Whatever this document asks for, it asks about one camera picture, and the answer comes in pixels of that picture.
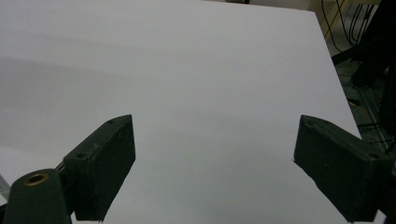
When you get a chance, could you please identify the black metal stand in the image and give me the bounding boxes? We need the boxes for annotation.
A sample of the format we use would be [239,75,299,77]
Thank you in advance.
[331,0,396,89]

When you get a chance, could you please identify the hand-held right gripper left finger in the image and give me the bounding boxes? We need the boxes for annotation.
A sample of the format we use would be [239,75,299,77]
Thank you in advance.
[63,114,137,223]

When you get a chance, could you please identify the black cables at cabinet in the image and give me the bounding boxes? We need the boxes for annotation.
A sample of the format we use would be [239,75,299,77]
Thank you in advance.
[320,0,376,54]

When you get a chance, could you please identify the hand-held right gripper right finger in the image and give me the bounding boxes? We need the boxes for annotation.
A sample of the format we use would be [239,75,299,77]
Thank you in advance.
[292,114,395,224]

